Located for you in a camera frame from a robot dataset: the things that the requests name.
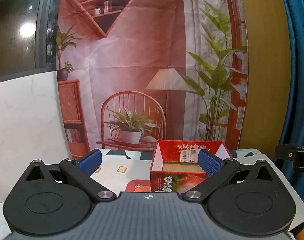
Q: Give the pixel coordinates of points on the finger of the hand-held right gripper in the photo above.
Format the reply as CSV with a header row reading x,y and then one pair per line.
x,y
302,158

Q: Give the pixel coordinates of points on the white printed tablecloth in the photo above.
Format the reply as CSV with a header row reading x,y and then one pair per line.
x,y
112,180

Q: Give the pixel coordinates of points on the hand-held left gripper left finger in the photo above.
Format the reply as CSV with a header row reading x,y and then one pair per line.
x,y
90,161

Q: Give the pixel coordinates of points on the blue curtain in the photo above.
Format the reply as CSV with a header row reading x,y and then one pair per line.
x,y
299,80

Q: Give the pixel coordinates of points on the room scene wall poster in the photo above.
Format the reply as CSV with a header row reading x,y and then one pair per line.
x,y
142,55

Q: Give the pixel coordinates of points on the dark glass window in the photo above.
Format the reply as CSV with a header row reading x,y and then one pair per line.
x,y
14,17

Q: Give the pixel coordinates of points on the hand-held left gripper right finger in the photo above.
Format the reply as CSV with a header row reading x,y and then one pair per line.
x,y
208,165

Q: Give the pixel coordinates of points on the red strawberry print cardboard box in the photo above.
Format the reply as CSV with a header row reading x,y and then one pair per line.
x,y
167,152

